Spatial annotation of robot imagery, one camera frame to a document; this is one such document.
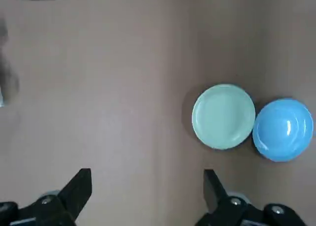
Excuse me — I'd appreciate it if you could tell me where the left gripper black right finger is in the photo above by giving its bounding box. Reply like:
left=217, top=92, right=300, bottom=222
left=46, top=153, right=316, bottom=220
left=195, top=169, right=309, bottom=226

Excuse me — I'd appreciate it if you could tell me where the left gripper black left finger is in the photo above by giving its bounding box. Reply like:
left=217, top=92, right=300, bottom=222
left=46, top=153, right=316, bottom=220
left=0, top=168, right=92, bottom=226

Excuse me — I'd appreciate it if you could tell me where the green plate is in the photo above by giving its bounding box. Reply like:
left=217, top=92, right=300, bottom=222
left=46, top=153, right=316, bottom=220
left=192, top=84, right=256, bottom=150

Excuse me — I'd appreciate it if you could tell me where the blue plate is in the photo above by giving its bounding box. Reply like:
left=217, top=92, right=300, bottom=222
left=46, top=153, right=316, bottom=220
left=252, top=98, right=314, bottom=162

